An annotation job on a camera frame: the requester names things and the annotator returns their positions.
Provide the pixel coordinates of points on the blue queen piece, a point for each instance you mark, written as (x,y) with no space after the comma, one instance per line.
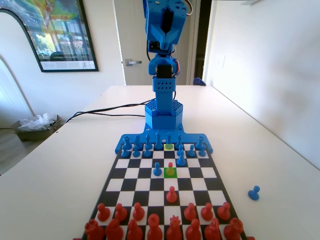
(169,138)

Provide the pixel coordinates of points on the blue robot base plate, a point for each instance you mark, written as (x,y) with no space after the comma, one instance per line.
(192,138)

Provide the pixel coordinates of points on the red base plate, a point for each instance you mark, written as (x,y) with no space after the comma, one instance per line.
(250,238)

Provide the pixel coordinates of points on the small blue plastic part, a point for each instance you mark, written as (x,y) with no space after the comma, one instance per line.
(199,82)

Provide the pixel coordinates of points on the red chess pawn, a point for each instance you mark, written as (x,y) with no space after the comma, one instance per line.
(120,213)
(103,213)
(207,213)
(171,196)
(138,213)
(190,213)
(170,165)
(223,212)

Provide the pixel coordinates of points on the red chess queen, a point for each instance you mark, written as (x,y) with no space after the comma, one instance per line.
(174,230)

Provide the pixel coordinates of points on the blue chess rook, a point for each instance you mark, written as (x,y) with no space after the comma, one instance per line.
(127,142)
(199,142)

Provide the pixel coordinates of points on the red chess bishop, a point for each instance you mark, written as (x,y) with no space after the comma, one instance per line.
(135,231)
(193,231)

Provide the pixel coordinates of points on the blue chess bishop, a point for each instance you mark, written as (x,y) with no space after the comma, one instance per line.
(148,141)
(179,140)

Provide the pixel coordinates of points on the black and white chessboard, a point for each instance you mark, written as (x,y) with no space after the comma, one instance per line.
(145,185)

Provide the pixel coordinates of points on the white door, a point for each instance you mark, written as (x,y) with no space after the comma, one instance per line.
(127,12)

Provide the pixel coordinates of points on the blue chess pawn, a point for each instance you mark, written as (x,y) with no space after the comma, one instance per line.
(146,152)
(253,194)
(202,152)
(124,153)
(135,152)
(191,151)
(180,149)
(156,171)

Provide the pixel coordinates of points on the red chess knight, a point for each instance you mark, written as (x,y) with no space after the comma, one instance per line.
(212,230)
(113,230)

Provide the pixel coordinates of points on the cardboard box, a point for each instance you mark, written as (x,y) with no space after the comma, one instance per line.
(30,135)

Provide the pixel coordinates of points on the blue chess knight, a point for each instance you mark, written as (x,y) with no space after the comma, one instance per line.
(137,140)
(180,161)

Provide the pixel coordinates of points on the clear plastic wrap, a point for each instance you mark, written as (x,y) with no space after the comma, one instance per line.
(37,122)

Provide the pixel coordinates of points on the white arched panel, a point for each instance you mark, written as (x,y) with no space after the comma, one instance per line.
(15,75)

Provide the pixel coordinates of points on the red chess rook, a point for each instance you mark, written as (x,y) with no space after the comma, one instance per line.
(93,230)
(233,230)

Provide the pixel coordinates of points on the framed wall poster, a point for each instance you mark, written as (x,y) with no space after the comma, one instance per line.
(62,37)

